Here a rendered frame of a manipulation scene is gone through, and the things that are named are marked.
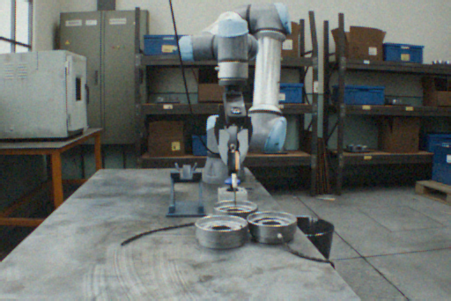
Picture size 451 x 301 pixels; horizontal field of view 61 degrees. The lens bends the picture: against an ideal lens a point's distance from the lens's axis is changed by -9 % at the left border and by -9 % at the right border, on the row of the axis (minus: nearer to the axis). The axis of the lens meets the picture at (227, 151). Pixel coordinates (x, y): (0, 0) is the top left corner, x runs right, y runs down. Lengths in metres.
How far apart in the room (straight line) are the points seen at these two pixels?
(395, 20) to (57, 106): 4.20
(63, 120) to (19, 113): 0.34
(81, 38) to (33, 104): 1.84
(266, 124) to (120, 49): 3.50
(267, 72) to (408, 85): 4.34
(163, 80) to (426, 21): 3.48
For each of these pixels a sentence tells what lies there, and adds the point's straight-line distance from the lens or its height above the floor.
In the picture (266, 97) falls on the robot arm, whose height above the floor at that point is 1.09.
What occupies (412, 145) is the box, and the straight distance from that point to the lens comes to 5.12.
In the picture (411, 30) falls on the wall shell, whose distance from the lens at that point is 5.75.
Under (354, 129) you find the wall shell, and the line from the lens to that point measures 5.31.
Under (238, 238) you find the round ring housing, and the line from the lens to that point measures 0.82.
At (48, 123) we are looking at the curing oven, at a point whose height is 0.91.
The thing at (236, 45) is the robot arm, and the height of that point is 1.22.
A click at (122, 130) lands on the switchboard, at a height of 0.71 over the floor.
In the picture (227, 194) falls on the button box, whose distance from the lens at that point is 1.08.
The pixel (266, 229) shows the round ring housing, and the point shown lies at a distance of 0.84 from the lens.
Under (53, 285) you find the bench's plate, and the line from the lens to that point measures 0.71.
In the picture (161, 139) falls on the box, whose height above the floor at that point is 0.64.
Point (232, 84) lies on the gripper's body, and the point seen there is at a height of 1.12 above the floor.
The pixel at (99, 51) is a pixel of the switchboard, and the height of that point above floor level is 1.59.
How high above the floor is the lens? 1.10
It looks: 8 degrees down
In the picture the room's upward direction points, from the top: straight up
